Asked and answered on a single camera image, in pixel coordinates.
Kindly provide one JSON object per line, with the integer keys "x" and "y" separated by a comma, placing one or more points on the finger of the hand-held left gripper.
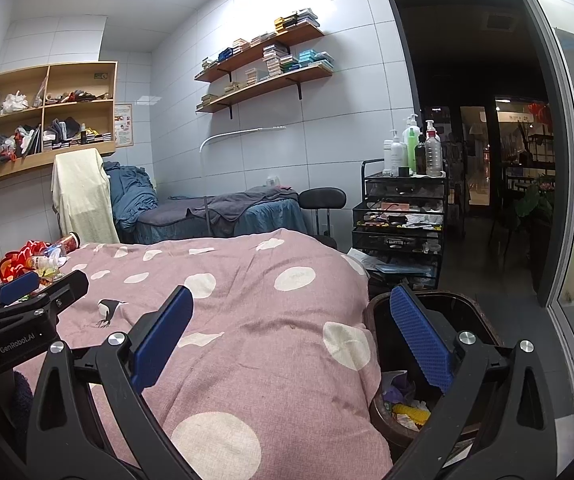
{"x": 64, "y": 287}
{"x": 17, "y": 285}

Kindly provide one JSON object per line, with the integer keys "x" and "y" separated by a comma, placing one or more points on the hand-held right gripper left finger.
{"x": 164, "y": 340}

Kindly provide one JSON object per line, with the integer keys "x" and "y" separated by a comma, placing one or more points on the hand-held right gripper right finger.
{"x": 422, "y": 340}

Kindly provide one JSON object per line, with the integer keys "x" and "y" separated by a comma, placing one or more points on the black trash bin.
{"x": 382, "y": 330}

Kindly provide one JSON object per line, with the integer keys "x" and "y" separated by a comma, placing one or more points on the purple packet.
{"x": 397, "y": 390}

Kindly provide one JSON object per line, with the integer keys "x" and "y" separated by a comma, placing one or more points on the yellow foam net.
{"x": 414, "y": 415}

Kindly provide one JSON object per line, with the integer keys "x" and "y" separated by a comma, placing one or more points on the yellow-green snack wrapper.
{"x": 52, "y": 275}

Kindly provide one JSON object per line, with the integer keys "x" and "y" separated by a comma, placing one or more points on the red plastic bag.
{"x": 14, "y": 260}

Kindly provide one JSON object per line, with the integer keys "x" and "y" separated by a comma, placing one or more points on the clear plastic bottle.
{"x": 47, "y": 260}

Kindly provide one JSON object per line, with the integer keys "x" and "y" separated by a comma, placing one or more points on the red chip can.
{"x": 69, "y": 242}

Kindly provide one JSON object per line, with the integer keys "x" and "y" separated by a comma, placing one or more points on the cream towel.
{"x": 84, "y": 195}

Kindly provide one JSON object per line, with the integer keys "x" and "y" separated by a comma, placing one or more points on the pink polka-dot blanket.
{"x": 267, "y": 335}

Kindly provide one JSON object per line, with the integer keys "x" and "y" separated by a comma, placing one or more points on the black mesh trolley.
{"x": 397, "y": 230}

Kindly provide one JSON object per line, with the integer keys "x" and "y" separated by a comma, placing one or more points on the blue bedding pile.
{"x": 129, "y": 192}

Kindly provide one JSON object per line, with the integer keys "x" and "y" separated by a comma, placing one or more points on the wooden cubby shelf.
{"x": 67, "y": 153}

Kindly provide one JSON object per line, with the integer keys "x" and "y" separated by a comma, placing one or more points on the white and red cloth pile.
{"x": 19, "y": 142}

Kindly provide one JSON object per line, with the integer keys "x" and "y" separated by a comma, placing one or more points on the row of small flat boxes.
{"x": 97, "y": 141}

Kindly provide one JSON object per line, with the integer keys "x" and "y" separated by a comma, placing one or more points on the grey blanket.
{"x": 237, "y": 205}

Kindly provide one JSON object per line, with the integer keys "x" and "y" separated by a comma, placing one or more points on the small dark bottle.
{"x": 83, "y": 135}

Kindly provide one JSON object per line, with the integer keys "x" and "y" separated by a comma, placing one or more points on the dark folded cloths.
{"x": 64, "y": 129}

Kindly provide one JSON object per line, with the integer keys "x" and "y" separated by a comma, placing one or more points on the massage bed with blue skirt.
{"x": 272, "y": 220}

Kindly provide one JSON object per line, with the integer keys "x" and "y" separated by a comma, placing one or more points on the black stool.
{"x": 322, "y": 197}

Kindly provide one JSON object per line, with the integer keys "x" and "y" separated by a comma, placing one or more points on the green potted plant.
{"x": 534, "y": 202}

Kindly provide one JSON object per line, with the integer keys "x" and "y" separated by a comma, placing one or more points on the dark pump bottle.
{"x": 421, "y": 157}

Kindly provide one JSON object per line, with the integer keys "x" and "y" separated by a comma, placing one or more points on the white plastic bag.
{"x": 14, "y": 102}

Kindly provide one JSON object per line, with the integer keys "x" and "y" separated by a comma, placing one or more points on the clear pump bottle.
{"x": 433, "y": 155}

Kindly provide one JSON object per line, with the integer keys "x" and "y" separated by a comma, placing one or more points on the white pump bottle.
{"x": 398, "y": 155}

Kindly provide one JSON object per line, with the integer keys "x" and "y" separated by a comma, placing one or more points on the small white container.
{"x": 272, "y": 181}

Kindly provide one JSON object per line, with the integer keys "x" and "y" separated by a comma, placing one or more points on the mixed small clutter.
{"x": 77, "y": 96}

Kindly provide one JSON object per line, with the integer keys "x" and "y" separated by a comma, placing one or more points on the green pump bottle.
{"x": 411, "y": 145}

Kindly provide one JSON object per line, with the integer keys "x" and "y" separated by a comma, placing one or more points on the white floor lamp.
{"x": 242, "y": 132}

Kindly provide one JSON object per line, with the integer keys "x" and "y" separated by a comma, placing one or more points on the red hanging decoration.
{"x": 538, "y": 112}

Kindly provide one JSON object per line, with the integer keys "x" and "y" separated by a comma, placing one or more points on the stacks of small boxes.
{"x": 292, "y": 19}

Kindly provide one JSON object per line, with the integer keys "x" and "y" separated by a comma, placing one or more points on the wall poster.
{"x": 123, "y": 125}

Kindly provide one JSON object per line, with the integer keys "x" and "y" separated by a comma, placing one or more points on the dark door frame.
{"x": 552, "y": 160}

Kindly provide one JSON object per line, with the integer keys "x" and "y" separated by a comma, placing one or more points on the wooden wall shelf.
{"x": 267, "y": 87}
{"x": 262, "y": 50}

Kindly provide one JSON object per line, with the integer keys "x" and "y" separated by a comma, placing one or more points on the wall shelves with boxes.
{"x": 277, "y": 60}

